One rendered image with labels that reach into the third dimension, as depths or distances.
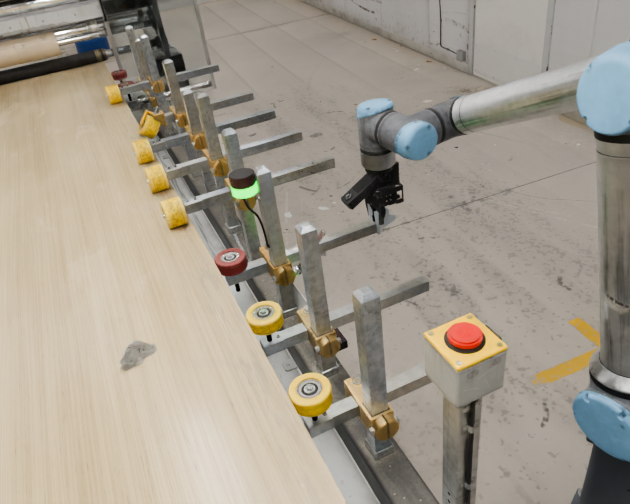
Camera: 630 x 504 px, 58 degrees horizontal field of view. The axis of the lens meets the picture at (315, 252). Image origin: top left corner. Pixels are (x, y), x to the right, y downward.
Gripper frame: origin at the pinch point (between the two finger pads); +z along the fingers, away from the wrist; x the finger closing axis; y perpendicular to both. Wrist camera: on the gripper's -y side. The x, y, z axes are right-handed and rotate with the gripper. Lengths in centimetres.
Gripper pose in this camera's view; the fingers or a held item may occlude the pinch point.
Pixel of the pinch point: (376, 230)
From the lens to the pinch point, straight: 160.9
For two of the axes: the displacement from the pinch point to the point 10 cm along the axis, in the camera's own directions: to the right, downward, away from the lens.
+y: 9.0, -3.3, 2.7
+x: -4.1, -4.8, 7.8
